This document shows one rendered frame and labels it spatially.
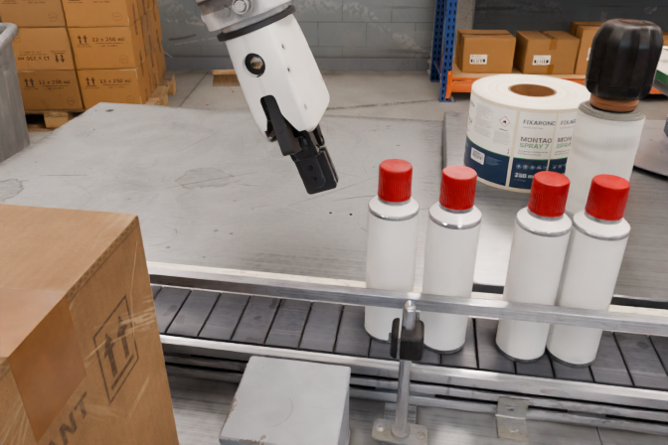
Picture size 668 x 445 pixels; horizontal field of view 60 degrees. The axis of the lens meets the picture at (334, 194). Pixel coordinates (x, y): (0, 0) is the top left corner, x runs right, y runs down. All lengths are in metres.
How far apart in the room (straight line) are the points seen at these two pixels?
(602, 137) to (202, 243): 0.60
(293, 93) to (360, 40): 4.48
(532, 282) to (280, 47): 0.33
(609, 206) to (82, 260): 0.44
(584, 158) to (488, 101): 0.20
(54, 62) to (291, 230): 3.07
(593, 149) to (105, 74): 3.28
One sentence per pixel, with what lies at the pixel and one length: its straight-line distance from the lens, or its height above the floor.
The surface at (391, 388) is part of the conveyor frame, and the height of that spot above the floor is 0.84.
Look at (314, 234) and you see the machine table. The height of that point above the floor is 0.83.
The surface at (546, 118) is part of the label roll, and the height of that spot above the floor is 1.01.
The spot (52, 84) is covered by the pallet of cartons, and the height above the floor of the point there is 0.30.
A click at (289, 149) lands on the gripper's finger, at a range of 0.51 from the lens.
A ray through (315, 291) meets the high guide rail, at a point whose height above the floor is 0.96.
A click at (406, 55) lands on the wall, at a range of 5.02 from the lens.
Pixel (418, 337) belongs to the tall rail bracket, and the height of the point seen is 0.97.
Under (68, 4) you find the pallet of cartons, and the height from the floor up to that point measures 0.77.
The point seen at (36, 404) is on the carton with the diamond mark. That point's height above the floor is 1.08.
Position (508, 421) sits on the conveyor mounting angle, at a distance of 0.67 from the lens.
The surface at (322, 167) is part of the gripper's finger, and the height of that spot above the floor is 1.08.
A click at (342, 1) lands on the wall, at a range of 4.91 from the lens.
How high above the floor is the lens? 1.32
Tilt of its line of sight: 27 degrees down
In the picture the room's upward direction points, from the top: straight up
